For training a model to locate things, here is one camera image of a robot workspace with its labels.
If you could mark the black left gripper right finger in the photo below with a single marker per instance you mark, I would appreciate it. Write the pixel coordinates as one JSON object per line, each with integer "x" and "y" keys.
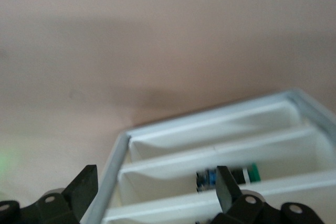
{"x": 227, "y": 190}

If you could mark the white drawer cabinet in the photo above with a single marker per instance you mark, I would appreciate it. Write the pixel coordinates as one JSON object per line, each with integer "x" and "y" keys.
{"x": 115, "y": 161}

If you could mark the white plastic drawer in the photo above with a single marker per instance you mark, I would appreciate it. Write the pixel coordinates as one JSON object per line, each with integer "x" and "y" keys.
{"x": 210, "y": 134}
{"x": 162, "y": 179}
{"x": 170, "y": 208}

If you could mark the green capped marker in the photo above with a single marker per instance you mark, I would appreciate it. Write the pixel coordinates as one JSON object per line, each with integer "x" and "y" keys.
{"x": 252, "y": 174}

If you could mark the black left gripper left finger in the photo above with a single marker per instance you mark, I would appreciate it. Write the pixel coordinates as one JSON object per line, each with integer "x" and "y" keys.
{"x": 81, "y": 190}

